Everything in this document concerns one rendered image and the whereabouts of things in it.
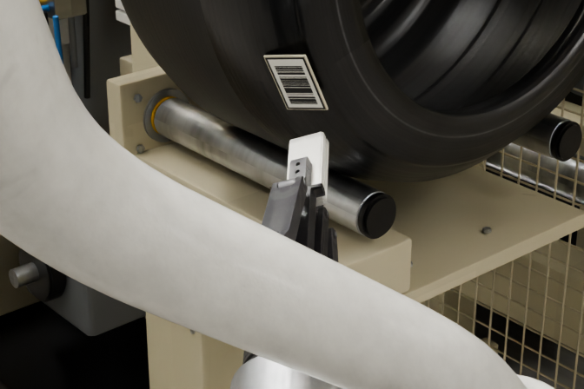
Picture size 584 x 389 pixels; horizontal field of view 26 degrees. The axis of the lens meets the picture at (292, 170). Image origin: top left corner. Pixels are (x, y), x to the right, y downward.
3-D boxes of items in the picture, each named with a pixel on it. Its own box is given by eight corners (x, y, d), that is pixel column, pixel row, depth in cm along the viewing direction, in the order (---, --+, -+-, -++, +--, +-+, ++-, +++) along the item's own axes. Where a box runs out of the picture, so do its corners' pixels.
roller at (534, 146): (328, 64, 157) (349, 36, 157) (345, 85, 160) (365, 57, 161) (552, 147, 132) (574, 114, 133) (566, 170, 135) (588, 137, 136)
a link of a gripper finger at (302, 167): (292, 215, 98) (276, 190, 96) (295, 168, 101) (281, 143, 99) (310, 210, 97) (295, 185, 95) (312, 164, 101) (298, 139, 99)
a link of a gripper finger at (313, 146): (288, 207, 100) (284, 201, 99) (292, 145, 104) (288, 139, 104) (323, 198, 99) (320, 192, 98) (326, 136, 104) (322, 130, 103)
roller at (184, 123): (186, 112, 144) (160, 141, 143) (167, 86, 141) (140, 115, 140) (405, 214, 120) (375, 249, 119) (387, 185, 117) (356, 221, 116)
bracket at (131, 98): (109, 161, 142) (104, 78, 138) (367, 82, 166) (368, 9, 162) (126, 170, 140) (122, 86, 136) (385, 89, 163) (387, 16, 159)
